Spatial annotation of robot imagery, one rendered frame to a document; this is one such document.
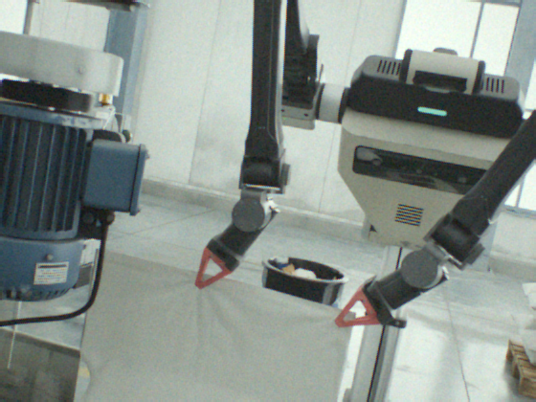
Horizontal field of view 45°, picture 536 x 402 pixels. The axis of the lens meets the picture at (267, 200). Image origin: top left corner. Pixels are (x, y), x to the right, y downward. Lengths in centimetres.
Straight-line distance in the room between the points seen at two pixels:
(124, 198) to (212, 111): 872
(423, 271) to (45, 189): 56
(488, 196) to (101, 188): 58
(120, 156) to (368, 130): 72
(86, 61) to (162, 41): 912
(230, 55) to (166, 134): 152
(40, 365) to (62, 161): 97
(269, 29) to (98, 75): 32
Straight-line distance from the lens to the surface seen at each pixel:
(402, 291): 108
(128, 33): 990
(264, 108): 107
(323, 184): 920
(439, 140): 145
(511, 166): 103
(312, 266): 371
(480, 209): 105
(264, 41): 105
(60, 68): 82
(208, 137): 957
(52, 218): 86
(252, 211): 105
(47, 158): 85
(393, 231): 161
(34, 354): 175
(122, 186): 86
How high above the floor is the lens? 137
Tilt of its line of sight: 7 degrees down
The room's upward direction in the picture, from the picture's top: 11 degrees clockwise
